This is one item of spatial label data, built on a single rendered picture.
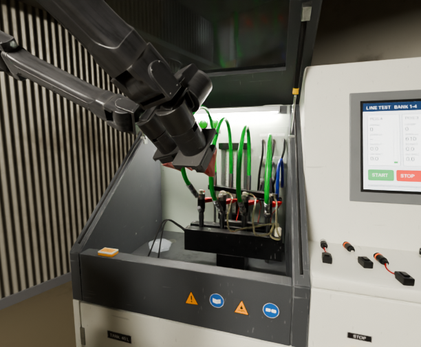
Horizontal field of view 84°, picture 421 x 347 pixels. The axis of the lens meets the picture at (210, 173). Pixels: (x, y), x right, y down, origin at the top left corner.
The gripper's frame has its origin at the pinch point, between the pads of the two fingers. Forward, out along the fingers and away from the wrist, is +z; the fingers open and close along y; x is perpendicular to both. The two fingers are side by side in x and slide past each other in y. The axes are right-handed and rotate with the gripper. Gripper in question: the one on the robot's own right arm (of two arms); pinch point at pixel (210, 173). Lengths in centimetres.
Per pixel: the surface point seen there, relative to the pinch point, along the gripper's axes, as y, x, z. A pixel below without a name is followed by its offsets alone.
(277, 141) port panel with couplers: 47, 0, 37
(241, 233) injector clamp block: 0.6, 2.5, 34.5
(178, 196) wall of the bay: 19, 46, 48
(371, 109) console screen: 43, -33, 20
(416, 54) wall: 243, -79, 121
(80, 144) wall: 66, 192, 57
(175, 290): -23.4, 11.7, 23.1
